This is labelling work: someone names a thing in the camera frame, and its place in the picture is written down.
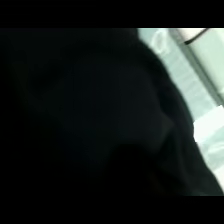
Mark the black garment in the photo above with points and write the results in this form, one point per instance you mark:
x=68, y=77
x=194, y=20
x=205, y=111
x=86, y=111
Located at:
x=83, y=113

